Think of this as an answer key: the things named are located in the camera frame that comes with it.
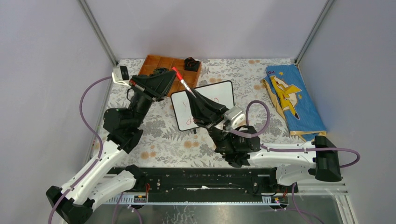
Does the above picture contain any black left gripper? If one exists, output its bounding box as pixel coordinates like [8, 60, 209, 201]
[128, 70, 178, 129]

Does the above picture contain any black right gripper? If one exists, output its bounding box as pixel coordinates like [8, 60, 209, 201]
[185, 88, 235, 155]

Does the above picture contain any small black-framed whiteboard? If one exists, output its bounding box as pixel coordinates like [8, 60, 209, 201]
[170, 80, 235, 131]

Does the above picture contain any red marker cap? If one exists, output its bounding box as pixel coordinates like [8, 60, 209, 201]
[171, 67, 183, 81]

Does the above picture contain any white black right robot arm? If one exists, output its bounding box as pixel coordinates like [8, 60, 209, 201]
[186, 89, 342, 192]

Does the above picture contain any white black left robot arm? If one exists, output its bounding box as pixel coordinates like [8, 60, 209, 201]
[46, 69, 180, 224]

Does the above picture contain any black tape roll upper middle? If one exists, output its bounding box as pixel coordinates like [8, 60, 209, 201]
[153, 67, 168, 75]

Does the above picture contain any black tape roll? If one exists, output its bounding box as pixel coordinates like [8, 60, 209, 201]
[184, 57, 200, 72]
[153, 67, 168, 75]

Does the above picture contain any orange compartment tray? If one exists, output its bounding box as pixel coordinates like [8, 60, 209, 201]
[136, 55, 202, 97]

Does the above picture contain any black tape roll top right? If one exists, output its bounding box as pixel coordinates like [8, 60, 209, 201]
[184, 57, 200, 72]

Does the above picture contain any floral patterned table mat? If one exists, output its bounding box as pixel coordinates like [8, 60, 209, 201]
[115, 59, 302, 168]

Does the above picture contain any blue yellow cartoon cloth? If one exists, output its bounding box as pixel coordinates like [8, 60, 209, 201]
[261, 64, 327, 141]

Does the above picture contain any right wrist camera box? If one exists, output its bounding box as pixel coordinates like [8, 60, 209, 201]
[223, 105, 246, 131]

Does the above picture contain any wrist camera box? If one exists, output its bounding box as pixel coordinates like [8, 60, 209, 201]
[223, 105, 246, 131]
[112, 66, 130, 86]

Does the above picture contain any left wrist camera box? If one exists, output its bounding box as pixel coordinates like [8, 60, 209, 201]
[112, 66, 130, 86]

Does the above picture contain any left aluminium frame post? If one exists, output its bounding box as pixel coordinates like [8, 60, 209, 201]
[77, 0, 118, 66]

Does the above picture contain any aluminium frame post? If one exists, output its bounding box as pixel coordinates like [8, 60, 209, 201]
[294, 0, 336, 64]
[77, 0, 118, 66]

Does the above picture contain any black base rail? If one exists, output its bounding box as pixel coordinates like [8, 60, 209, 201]
[122, 168, 299, 205]

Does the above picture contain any right aluminium frame post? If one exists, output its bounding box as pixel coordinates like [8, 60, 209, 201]
[294, 0, 336, 64]

